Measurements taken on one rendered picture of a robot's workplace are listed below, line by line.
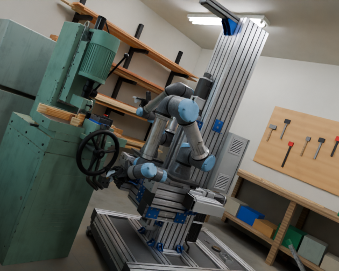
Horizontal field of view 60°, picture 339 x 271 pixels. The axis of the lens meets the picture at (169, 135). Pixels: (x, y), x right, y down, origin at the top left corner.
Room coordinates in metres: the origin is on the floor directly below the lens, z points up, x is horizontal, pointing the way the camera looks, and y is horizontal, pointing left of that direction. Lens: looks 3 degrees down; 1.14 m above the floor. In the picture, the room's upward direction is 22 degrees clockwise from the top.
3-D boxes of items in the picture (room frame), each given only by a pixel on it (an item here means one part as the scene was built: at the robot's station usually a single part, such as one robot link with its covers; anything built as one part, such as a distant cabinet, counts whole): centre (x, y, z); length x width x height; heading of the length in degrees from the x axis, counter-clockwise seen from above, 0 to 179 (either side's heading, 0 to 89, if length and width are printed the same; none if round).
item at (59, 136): (1.89, 0.56, 0.82); 0.40 x 0.21 x 0.04; 141
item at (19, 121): (2.00, 0.70, 0.76); 0.57 x 0.45 x 0.09; 51
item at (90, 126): (1.84, 0.43, 0.91); 0.15 x 0.14 x 0.09; 141
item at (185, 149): (1.95, -0.16, 0.98); 0.13 x 0.12 x 0.14; 47
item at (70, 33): (2.10, 0.84, 1.16); 0.22 x 0.22 x 0.72; 51
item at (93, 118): (1.84, 0.43, 0.99); 0.13 x 0.11 x 0.06; 141
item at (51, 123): (1.89, 0.50, 0.87); 0.61 x 0.30 x 0.06; 141
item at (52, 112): (2.00, 0.55, 0.92); 0.63 x 0.02 x 0.04; 141
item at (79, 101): (1.94, 0.62, 1.03); 0.14 x 0.07 x 0.09; 51
